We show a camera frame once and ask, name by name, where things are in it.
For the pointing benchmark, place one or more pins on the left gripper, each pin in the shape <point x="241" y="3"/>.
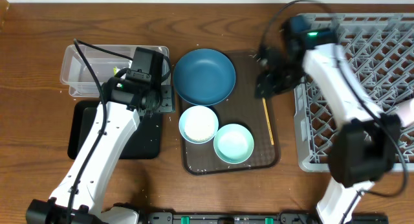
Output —
<point x="167" y="100"/>

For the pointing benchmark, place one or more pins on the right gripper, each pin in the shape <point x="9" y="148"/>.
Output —
<point x="267" y="81"/>

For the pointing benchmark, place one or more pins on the light blue rice bowl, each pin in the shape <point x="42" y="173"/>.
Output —
<point x="198" y="124"/>

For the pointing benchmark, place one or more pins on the dark blue plate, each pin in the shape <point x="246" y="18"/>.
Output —
<point x="204" y="77"/>

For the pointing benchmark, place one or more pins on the mint green bowl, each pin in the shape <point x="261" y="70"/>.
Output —
<point x="233" y="143"/>

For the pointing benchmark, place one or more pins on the pink cup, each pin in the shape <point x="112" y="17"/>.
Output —
<point x="405" y="112"/>

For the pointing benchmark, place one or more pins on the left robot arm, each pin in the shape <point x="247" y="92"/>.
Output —
<point x="126" y="99"/>

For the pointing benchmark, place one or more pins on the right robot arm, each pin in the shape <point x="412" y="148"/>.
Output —
<point x="365" y="147"/>

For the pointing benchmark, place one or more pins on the wooden chopstick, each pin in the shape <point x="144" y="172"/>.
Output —
<point x="268" y="121"/>

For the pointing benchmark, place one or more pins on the black tray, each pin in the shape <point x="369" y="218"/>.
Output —
<point x="144" y="143"/>

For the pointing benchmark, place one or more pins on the brown serving tray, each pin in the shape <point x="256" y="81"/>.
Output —
<point x="241" y="107"/>

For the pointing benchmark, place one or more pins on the clear plastic bin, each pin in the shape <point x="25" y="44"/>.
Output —
<point x="76" y="75"/>

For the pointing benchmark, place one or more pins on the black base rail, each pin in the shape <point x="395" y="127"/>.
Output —
<point x="284" y="218"/>

